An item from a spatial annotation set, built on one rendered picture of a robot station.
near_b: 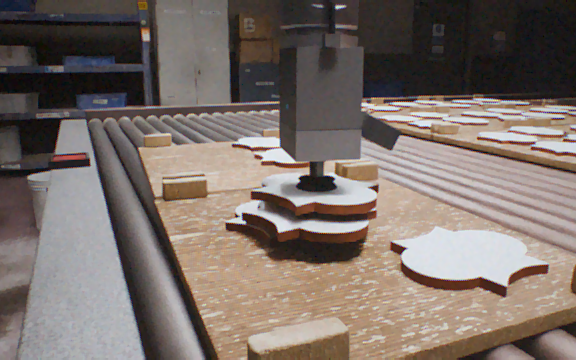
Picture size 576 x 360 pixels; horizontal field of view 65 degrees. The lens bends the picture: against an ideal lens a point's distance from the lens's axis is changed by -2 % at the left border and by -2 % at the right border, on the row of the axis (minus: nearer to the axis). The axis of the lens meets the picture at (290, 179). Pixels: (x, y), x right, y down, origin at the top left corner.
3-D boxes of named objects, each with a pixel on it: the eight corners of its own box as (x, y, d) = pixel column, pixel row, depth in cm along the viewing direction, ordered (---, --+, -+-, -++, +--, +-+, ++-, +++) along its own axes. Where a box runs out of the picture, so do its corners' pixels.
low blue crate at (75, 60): (63, 67, 459) (62, 56, 456) (61, 67, 491) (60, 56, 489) (116, 66, 482) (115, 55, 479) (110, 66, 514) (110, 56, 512)
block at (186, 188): (163, 202, 60) (162, 182, 60) (162, 199, 62) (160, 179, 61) (208, 198, 62) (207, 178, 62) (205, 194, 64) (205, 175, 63)
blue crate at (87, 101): (76, 110, 483) (74, 95, 479) (83, 107, 518) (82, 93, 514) (125, 109, 493) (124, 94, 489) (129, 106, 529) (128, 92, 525)
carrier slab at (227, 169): (155, 207, 63) (155, 196, 63) (138, 154, 101) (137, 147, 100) (377, 184, 76) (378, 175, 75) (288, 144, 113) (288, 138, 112)
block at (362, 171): (345, 183, 70) (346, 165, 69) (340, 180, 72) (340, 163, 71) (379, 179, 72) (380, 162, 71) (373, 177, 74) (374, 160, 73)
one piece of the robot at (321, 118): (422, 5, 41) (411, 182, 45) (382, 15, 50) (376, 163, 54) (290, 1, 39) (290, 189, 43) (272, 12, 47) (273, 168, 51)
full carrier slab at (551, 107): (602, 126, 148) (604, 112, 147) (499, 113, 184) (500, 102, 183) (659, 120, 163) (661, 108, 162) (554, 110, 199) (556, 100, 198)
